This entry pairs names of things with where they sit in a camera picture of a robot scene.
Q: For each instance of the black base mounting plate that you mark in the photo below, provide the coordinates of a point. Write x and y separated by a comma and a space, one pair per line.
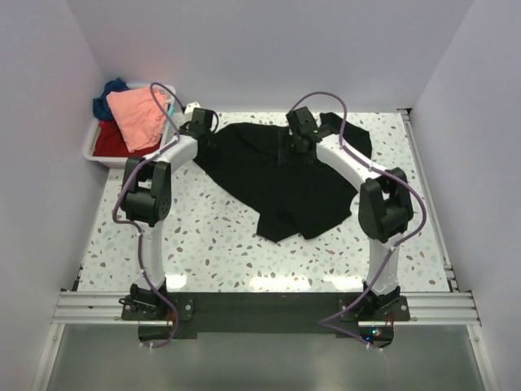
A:
186, 315

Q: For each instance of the black t shirt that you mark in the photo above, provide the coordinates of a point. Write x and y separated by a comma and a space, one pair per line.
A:
291, 199

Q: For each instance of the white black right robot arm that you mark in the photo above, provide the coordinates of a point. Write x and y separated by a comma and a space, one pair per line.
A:
384, 206

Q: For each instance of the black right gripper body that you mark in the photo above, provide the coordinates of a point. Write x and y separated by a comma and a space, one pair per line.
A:
294, 138

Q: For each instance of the white plastic laundry basket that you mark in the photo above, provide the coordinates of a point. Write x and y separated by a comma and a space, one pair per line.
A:
113, 162

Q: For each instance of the aluminium front rail frame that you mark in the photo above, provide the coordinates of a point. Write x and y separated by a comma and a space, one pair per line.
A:
450, 308

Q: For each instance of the aluminium right side rail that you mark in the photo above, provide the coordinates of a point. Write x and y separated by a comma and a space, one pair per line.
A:
448, 267

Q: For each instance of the blue t shirt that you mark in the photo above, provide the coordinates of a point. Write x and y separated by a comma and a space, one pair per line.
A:
100, 106

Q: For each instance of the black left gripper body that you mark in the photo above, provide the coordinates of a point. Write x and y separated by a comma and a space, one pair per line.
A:
184, 127

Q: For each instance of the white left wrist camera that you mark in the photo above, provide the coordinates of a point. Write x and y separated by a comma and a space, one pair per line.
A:
190, 107

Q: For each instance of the salmon pink t shirt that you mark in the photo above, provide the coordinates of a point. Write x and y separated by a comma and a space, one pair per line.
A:
138, 116

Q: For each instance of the red t shirt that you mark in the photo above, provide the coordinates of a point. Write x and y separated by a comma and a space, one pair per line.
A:
110, 143

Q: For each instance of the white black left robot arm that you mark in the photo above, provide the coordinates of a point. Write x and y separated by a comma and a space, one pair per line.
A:
146, 194

